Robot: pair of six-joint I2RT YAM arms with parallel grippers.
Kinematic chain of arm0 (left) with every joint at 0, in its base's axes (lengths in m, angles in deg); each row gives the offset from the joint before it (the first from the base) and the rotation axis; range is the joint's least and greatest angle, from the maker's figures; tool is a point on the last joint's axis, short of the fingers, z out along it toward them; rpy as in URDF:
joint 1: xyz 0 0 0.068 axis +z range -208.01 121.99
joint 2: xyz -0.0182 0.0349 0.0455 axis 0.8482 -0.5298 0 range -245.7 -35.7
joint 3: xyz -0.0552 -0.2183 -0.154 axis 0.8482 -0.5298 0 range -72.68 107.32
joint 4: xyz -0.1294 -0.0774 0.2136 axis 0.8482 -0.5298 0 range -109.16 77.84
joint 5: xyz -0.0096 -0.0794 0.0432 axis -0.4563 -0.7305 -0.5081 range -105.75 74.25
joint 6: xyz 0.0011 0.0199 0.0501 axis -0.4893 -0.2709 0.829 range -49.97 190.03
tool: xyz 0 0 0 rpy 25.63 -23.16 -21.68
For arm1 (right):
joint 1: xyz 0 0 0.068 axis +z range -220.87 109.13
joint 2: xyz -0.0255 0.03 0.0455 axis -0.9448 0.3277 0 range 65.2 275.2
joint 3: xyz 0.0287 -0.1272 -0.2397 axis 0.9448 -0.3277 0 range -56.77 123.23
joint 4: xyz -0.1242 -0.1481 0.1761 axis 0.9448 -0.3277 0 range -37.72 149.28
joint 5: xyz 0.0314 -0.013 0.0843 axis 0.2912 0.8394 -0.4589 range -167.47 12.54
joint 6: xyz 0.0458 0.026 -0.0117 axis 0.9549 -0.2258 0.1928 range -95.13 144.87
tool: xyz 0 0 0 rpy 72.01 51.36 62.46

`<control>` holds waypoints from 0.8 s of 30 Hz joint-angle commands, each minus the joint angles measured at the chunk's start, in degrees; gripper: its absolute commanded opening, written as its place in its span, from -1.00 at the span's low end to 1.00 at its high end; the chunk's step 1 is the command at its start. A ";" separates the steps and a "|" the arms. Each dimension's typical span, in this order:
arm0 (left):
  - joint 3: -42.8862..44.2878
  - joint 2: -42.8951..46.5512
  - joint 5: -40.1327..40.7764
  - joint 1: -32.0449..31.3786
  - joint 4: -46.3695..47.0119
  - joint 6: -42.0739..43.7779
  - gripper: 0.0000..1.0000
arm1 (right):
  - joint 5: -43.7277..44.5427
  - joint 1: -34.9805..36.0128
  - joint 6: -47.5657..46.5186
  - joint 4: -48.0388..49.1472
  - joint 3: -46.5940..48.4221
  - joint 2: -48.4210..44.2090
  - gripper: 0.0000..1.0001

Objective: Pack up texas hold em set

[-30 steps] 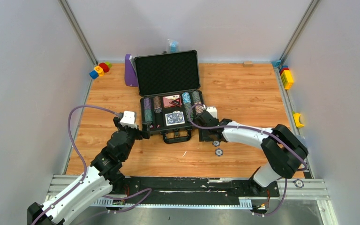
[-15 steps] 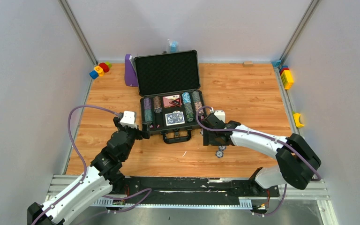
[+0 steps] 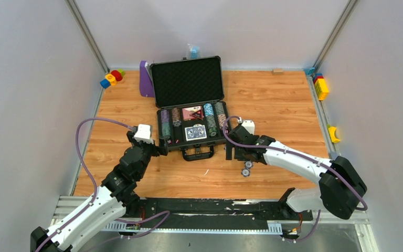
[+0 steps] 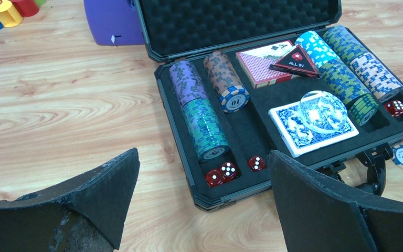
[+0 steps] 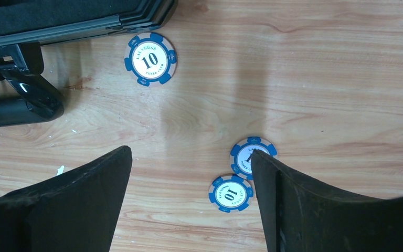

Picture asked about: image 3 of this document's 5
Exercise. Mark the purple poker chip stack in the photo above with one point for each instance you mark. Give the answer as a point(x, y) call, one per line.
point(165, 116)

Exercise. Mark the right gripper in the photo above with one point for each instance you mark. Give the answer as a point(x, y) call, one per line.
point(237, 156)

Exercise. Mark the teal poker chip stack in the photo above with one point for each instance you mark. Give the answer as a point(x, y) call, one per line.
point(166, 129)

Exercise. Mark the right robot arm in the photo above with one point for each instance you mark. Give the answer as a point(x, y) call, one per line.
point(339, 190)

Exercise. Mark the red playing card deck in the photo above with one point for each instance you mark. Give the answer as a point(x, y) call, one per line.
point(186, 112)

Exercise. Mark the purple stand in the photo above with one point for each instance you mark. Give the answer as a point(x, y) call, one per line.
point(146, 84)

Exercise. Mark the yellow curved toy piece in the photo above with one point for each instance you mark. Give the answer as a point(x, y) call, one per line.
point(332, 130)

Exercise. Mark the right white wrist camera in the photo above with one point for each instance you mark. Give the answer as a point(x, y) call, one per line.
point(249, 125)

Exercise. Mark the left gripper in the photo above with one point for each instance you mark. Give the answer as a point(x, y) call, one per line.
point(156, 148)

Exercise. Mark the yellow red toy brick block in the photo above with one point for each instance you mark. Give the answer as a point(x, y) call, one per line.
point(321, 87)

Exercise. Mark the loose chip front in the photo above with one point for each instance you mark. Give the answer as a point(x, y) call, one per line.
point(245, 172)

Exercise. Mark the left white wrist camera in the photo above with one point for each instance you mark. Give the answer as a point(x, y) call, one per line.
point(144, 134)

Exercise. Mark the brown poker chip stack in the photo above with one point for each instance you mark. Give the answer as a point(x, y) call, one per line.
point(176, 118)

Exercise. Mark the red triangular card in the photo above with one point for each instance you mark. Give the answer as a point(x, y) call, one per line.
point(198, 114)

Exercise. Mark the light blue poker chip stack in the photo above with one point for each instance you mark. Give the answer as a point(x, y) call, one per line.
point(208, 110)

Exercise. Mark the small wooden block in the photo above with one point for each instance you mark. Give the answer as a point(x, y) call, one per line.
point(277, 71)

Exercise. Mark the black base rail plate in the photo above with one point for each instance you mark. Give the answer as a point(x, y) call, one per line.
point(262, 209)

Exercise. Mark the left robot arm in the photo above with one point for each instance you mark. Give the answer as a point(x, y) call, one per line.
point(112, 199)

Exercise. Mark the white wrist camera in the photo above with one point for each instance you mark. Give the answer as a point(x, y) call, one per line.
point(249, 125)
point(144, 134)

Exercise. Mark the blue playing card deck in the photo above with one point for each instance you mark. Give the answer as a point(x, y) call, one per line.
point(192, 134)

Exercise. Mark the light blue bottle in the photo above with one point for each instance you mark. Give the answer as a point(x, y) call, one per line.
point(193, 52)

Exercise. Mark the dark green poker chip stack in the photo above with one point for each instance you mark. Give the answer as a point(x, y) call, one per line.
point(219, 108)

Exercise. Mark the pink white poker chip stack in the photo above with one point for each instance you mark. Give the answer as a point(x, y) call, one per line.
point(222, 121)

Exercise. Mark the coloured toy cylinders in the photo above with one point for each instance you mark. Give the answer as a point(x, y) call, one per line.
point(112, 78)

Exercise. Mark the black poker set case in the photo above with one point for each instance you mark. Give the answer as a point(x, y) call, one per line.
point(189, 83)

